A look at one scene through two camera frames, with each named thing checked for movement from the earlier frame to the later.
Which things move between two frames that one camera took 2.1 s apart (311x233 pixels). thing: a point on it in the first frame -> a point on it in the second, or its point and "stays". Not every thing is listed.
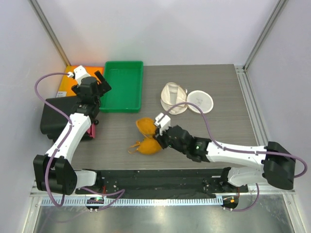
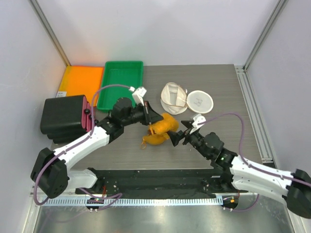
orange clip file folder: x=66 y=90 stays
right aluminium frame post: x=276 y=13 stays
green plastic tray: x=125 y=78 stays
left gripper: x=103 y=87 -> x=150 y=116
